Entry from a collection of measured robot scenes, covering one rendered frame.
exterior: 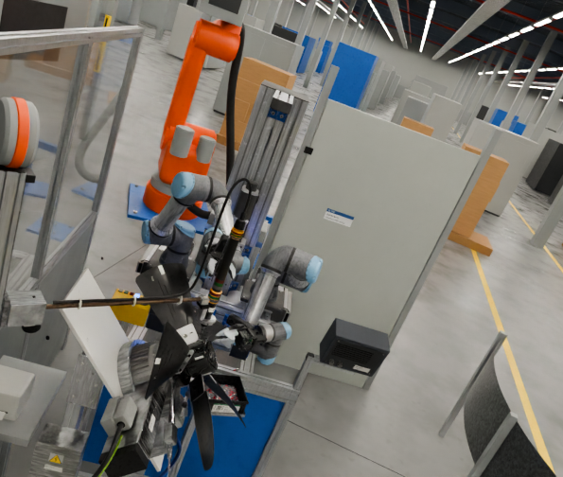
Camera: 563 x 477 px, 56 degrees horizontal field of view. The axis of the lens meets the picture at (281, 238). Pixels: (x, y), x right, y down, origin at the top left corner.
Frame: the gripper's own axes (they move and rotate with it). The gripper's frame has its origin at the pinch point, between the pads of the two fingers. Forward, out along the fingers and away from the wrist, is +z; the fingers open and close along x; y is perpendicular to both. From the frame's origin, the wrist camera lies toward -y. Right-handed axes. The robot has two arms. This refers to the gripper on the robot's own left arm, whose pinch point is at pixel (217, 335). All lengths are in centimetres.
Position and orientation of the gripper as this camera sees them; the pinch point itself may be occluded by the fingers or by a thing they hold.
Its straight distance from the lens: 208.5
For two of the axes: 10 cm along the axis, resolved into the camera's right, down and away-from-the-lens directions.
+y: 5.5, 5.8, -6.1
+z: -7.4, -0.2, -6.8
